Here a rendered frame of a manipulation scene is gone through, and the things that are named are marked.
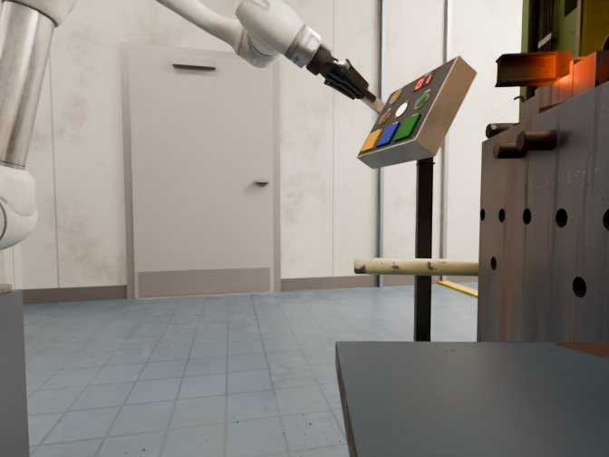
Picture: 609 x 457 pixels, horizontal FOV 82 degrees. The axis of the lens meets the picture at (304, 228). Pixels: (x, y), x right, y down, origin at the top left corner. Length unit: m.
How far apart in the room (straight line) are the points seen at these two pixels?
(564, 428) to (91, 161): 3.46
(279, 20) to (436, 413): 0.88
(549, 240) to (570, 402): 0.38
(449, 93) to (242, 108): 2.48
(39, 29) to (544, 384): 1.14
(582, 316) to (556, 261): 0.08
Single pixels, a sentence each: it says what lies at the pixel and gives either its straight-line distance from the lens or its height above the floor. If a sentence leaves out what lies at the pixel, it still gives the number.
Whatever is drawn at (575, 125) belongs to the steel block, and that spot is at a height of 0.88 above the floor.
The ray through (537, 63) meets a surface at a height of 1.00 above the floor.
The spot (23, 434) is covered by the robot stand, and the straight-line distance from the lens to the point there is 1.11.
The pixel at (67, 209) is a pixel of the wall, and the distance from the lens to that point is 3.56.
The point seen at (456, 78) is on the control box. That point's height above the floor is 1.14.
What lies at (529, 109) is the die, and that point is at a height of 0.96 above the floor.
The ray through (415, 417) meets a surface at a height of 0.68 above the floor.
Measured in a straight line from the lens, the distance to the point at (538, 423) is 0.21.
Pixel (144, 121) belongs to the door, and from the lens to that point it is 3.40.
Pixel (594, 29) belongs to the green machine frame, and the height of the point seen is 1.14.
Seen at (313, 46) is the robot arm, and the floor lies 1.17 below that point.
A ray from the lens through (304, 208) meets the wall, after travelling 3.36.
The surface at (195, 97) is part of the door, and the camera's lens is 3.40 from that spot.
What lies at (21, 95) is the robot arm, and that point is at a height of 1.04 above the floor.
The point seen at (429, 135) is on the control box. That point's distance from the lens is 1.04.
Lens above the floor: 0.78
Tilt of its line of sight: 3 degrees down
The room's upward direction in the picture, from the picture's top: straight up
